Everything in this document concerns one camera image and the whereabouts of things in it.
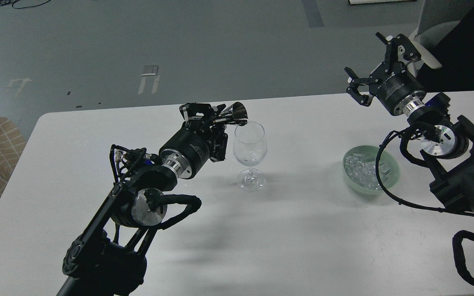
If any green bowl of ice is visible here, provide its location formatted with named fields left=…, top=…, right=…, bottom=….
left=342, top=146, right=401, bottom=195

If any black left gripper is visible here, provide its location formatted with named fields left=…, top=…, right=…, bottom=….
left=159, top=103, right=228, bottom=179

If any clear wine glass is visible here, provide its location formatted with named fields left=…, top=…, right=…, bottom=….
left=232, top=121, right=268, bottom=192

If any grey office chair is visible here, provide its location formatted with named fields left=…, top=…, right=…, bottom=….
left=415, top=0, right=474, bottom=84

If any person in black shirt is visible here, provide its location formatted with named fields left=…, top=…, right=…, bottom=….
left=416, top=7, right=474, bottom=93

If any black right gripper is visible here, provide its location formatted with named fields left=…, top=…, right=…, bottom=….
left=344, top=32, right=426, bottom=116

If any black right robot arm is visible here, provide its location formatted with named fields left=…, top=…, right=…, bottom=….
left=344, top=32, right=474, bottom=286

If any steel cocktail jigger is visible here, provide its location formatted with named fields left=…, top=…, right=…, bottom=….
left=212, top=102, right=249, bottom=126

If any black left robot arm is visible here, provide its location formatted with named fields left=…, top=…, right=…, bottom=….
left=58, top=102, right=248, bottom=296

